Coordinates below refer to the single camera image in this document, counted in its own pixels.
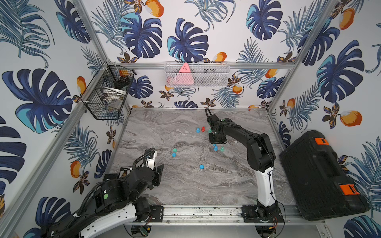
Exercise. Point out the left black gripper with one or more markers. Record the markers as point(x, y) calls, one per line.
point(159, 174)

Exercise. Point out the clear wall shelf basket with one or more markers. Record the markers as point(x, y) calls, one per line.
point(205, 74)

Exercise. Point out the black plastic tool case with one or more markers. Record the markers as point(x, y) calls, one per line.
point(321, 188)

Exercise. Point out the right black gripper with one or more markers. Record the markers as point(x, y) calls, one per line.
point(212, 141)

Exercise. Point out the black wire basket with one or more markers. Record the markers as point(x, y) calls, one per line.
point(112, 76)

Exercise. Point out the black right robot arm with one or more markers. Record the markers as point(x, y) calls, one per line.
point(260, 157)

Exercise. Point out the pink triangular object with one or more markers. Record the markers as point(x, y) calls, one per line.
point(184, 76)

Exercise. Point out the black card with labels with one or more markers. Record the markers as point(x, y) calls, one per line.
point(124, 171)

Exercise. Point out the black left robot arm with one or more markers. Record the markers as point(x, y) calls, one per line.
point(106, 198)

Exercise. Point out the white items in wire basket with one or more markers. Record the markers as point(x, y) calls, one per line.
point(113, 98)

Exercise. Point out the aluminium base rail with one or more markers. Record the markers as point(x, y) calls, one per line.
point(224, 215)

